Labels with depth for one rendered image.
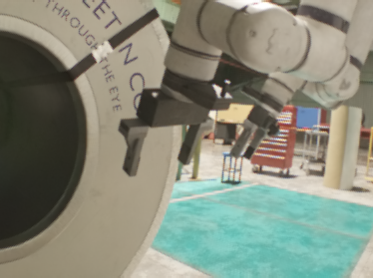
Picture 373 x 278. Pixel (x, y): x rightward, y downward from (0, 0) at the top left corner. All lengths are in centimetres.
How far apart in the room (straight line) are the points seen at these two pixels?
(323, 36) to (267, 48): 13
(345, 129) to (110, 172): 441
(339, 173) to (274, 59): 468
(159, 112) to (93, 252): 53
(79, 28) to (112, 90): 19
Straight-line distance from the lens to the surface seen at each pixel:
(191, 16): 47
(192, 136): 61
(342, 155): 500
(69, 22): 79
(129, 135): 50
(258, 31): 36
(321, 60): 47
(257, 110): 84
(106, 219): 89
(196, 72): 49
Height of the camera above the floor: 87
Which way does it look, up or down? 4 degrees down
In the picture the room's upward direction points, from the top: 5 degrees clockwise
